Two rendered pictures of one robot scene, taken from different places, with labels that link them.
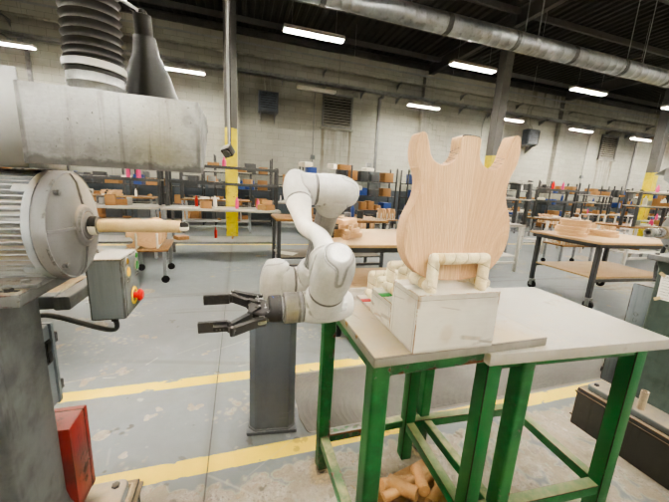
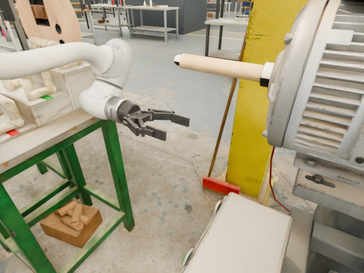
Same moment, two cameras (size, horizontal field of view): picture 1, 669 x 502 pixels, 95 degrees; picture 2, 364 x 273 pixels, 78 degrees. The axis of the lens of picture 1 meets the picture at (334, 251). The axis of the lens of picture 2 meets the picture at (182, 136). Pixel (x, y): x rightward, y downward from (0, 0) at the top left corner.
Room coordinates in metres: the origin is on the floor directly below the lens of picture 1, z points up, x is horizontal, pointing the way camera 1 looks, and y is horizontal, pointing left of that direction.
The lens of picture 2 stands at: (1.14, 0.80, 1.39)
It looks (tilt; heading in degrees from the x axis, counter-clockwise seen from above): 33 degrees down; 229
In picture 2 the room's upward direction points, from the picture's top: straight up
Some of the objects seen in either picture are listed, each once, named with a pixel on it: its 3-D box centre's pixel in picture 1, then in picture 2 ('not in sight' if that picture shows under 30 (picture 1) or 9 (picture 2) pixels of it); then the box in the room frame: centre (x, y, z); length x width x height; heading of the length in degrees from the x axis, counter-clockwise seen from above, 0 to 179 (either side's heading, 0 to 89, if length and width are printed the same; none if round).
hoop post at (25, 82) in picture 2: (390, 278); (27, 88); (1.05, -0.20, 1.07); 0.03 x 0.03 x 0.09
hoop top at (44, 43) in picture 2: not in sight; (44, 43); (0.92, -0.33, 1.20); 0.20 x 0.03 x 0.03; 107
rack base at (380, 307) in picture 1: (414, 305); (35, 101); (1.03, -0.30, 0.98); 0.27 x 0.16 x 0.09; 108
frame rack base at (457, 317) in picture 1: (442, 312); (64, 82); (0.89, -0.34, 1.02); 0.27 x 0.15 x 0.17; 108
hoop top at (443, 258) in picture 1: (460, 258); not in sight; (0.84, -0.35, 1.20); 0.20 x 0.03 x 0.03; 107
